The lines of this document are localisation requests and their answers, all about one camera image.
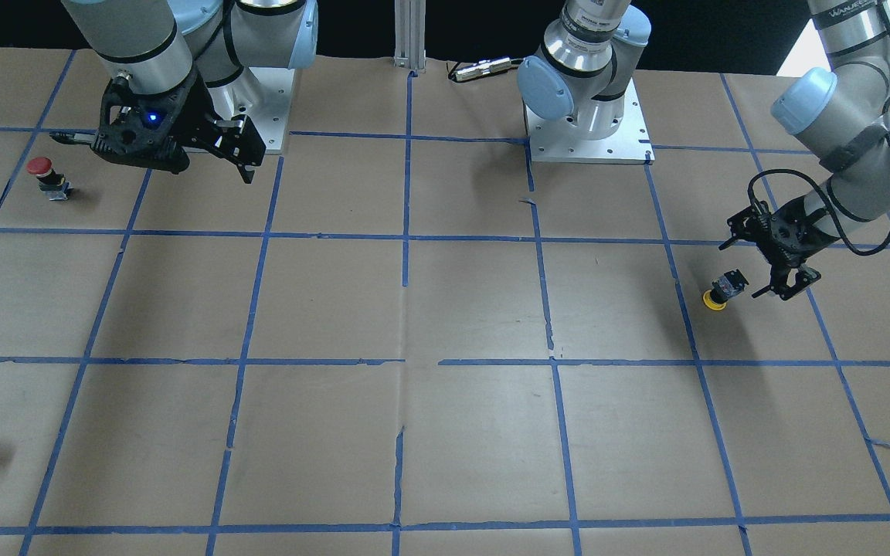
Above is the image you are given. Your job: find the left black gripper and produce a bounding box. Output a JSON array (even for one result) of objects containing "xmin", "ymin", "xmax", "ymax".
[{"xmin": 720, "ymin": 197, "xmax": 831, "ymax": 300}]

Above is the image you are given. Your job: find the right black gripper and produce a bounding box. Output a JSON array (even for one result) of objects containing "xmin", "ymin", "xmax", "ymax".
[{"xmin": 178, "ymin": 73, "xmax": 266, "ymax": 185}]

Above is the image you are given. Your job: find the yellow push button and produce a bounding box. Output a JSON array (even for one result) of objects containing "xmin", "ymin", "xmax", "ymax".
[{"xmin": 702, "ymin": 269, "xmax": 749, "ymax": 312}]

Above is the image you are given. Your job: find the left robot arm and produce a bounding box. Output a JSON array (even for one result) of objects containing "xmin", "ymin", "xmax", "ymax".
[{"xmin": 517, "ymin": 1, "xmax": 890, "ymax": 300}]

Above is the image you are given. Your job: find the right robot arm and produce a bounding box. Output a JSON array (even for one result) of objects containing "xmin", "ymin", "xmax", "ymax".
[{"xmin": 52, "ymin": 1, "xmax": 319, "ymax": 183}]

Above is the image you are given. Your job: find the red push button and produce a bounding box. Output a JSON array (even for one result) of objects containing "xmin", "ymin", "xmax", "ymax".
[{"xmin": 25, "ymin": 156, "xmax": 72, "ymax": 202}]

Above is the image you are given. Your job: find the silver metal connector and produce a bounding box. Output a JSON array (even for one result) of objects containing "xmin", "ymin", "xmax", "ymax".
[{"xmin": 447, "ymin": 56, "xmax": 524, "ymax": 83}]

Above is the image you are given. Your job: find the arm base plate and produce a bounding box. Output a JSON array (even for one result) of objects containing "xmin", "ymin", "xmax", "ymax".
[
  {"xmin": 524, "ymin": 81, "xmax": 656, "ymax": 164},
  {"xmin": 209, "ymin": 67, "xmax": 299, "ymax": 154}
]

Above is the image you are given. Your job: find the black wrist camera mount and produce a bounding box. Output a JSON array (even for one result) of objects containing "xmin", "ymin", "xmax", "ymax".
[{"xmin": 90, "ymin": 70, "xmax": 195, "ymax": 173}]

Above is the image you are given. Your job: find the aluminium frame post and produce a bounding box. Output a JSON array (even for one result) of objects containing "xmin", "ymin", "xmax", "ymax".
[{"xmin": 393, "ymin": 0, "xmax": 426, "ymax": 73}]

